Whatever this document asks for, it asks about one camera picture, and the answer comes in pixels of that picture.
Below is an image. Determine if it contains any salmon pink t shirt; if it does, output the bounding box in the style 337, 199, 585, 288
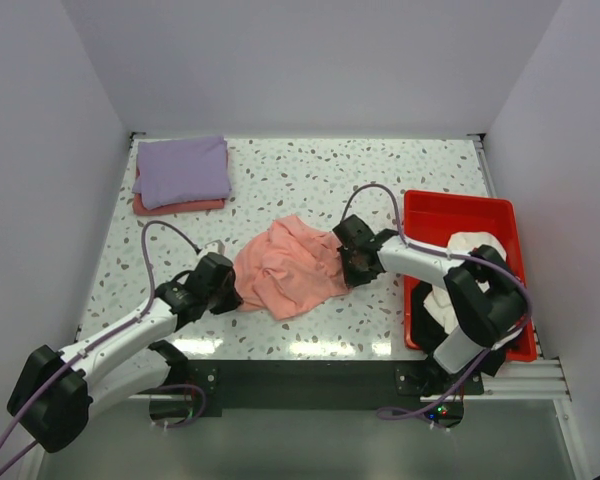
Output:
234, 215, 349, 321

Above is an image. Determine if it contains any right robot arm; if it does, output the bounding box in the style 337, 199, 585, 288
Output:
333, 215, 531, 393

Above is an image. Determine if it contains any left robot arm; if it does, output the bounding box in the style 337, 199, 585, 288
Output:
7, 252, 242, 453

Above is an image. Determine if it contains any red plastic bin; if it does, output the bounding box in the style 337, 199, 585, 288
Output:
404, 190, 525, 350

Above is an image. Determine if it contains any white t shirt red print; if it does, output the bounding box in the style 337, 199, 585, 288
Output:
424, 232, 528, 350

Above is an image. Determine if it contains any folded dark pink t shirt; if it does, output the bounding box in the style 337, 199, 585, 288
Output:
132, 170, 225, 217

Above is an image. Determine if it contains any folded purple t shirt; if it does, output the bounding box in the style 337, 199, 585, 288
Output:
132, 136, 232, 210

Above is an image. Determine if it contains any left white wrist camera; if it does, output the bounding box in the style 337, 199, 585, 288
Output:
200, 240, 226, 255

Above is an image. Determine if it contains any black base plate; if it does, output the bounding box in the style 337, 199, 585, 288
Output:
149, 360, 484, 417

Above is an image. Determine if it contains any aluminium table frame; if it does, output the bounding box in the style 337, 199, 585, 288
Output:
39, 130, 574, 436

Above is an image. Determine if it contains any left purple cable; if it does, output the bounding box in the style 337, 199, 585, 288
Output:
0, 220, 204, 480

